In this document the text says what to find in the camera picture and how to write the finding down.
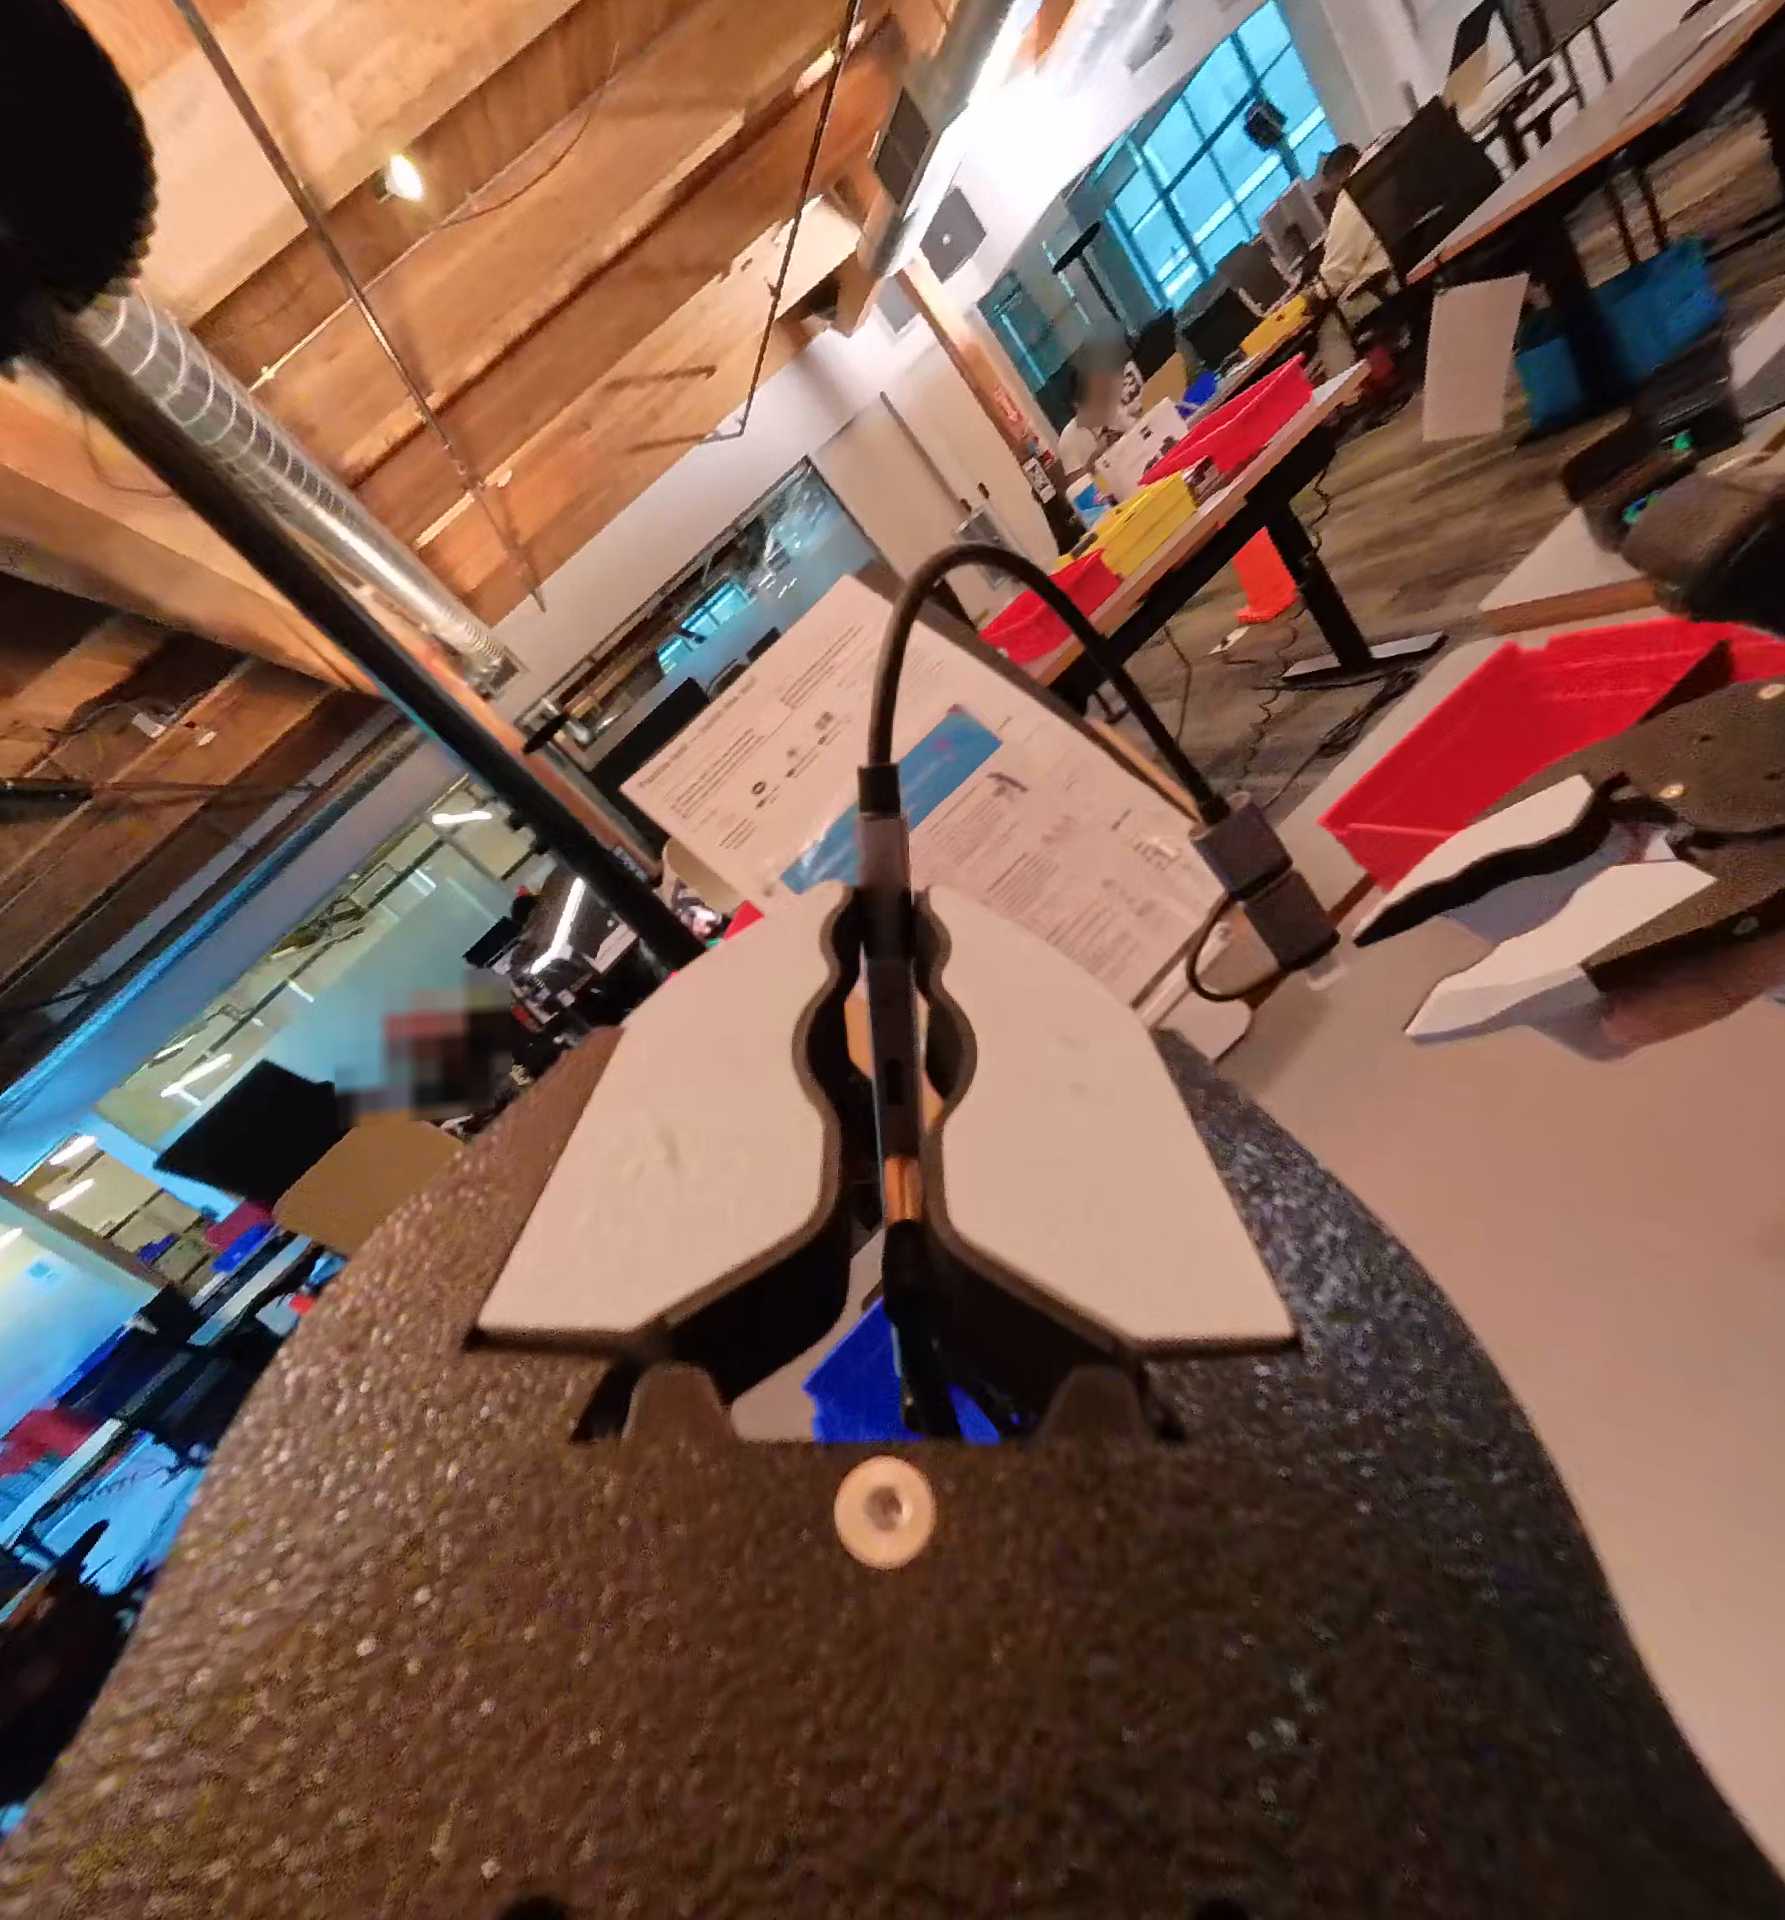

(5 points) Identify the silver spiral duct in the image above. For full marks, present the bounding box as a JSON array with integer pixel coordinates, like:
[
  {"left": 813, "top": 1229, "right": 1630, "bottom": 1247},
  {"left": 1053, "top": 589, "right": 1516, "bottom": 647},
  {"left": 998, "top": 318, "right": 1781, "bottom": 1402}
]
[{"left": 77, "top": 293, "right": 520, "bottom": 692}]

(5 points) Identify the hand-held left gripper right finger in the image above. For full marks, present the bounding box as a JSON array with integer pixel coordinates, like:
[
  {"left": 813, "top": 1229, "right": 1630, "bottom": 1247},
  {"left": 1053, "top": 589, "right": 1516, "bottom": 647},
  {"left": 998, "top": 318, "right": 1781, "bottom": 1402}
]
[{"left": 913, "top": 885, "right": 1295, "bottom": 1359}]

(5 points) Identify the grey work table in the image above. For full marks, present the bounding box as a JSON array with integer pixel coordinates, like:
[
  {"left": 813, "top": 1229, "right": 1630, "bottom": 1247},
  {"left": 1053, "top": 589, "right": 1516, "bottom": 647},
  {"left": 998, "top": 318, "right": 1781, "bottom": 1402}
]
[{"left": 1415, "top": 0, "right": 1785, "bottom": 355}]

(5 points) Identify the black boom pole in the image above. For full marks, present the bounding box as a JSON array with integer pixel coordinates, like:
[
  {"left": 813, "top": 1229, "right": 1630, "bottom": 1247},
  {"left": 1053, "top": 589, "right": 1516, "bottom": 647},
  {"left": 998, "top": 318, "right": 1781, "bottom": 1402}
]
[{"left": 17, "top": 325, "right": 710, "bottom": 977}]

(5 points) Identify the grey desk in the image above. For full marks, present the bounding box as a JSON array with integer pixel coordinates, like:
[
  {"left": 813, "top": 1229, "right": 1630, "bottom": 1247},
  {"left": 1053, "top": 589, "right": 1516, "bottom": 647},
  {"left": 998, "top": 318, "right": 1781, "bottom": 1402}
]
[{"left": 1220, "top": 641, "right": 1785, "bottom": 1920}]

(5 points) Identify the blue plastic bin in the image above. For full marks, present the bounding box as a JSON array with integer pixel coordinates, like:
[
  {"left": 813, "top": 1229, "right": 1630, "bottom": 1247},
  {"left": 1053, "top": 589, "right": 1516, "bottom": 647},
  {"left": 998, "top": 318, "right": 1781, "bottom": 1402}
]
[{"left": 803, "top": 1297, "right": 998, "bottom": 1444}]

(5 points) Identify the document stand with instruction sheets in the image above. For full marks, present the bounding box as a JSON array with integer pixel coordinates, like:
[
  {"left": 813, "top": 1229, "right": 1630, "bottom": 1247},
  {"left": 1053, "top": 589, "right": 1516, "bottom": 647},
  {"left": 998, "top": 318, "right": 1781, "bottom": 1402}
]
[{"left": 623, "top": 575, "right": 1263, "bottom": 1058}]

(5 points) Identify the yellow storage bin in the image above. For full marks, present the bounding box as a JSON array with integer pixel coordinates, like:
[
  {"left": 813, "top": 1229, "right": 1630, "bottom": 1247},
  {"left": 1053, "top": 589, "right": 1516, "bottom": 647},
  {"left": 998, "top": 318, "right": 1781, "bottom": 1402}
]
[{"left": 1063, "top": 474, "right": 1206, "bottom": 581}]

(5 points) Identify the red plastic bin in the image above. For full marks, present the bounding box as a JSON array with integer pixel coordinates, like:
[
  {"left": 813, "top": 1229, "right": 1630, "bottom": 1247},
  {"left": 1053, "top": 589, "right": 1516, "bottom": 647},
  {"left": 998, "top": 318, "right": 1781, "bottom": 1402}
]
[{"left": 1316, "top": 619, "right": 1785, "bottom": 885}]

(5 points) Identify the white board panel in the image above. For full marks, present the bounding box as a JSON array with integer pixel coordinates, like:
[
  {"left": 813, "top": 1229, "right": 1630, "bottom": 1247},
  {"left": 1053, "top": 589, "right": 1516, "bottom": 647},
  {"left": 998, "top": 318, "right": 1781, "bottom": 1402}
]
[{"left": 1422, "top": 275, "right": 1531, "bottom": 445}]

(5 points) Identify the wooden edged work table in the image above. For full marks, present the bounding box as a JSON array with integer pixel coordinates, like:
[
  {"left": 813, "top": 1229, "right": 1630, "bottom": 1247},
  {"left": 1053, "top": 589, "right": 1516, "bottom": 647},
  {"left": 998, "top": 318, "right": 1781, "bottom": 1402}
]
[{"left": 983, "top": 364, "right": 1448, "bottom": 711}]

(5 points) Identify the black fuzzy microphone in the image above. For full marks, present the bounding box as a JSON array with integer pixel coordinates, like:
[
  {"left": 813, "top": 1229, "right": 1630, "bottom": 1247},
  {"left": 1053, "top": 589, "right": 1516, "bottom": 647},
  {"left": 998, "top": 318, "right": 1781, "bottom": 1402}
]
[{"left": 0, "top": 0, "right": 156, "bottom": 403}]

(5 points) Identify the red storage bin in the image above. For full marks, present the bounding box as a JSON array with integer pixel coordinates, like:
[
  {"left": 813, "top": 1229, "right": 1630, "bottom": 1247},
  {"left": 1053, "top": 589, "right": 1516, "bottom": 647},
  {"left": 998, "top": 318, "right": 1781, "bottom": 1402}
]
[
  {"left": 1142, "top": 355, "right": 1316, "bottom": 491},
  {"left": 983, "top": 553, "right": 1118, "bottom": 663}
]

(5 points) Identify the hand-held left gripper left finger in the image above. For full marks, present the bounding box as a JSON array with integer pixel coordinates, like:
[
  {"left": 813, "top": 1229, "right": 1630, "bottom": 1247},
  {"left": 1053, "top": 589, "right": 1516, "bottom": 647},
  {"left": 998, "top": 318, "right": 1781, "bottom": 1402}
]
[{"left": 472, "top": 884, "right": 860, "bottom": 1350}]

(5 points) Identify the thin black cable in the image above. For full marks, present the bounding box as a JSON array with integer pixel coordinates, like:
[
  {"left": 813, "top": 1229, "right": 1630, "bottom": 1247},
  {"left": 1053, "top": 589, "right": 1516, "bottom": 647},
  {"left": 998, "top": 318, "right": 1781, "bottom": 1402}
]
[{"left": 1185, "top": 905, "right": 1290, "bottom": 999}]

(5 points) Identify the blue plastic crate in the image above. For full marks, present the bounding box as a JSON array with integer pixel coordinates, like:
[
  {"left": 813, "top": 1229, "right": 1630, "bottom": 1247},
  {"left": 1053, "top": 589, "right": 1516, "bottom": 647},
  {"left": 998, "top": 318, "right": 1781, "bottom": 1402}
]
[{"left": 1516, "top": 234, "right": 1728, "bottom": 437}]

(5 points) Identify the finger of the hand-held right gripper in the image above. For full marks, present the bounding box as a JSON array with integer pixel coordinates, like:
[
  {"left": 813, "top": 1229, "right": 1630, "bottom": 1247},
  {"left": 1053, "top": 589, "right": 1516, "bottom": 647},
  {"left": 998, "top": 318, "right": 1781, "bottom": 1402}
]
[
  {"left": 1351, "top": 771, "right": 1685, "bottom": 948},
  {"left": 1403, "top": 855, "right": 1724, "bottom": 1044}
]

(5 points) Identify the orange floor object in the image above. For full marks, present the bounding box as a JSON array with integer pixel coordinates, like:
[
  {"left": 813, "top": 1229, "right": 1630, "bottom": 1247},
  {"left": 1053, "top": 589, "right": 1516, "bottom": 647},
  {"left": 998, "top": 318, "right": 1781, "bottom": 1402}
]
[{"left": 1226, "top": 525, "right": 1307, "bottom": 628}]

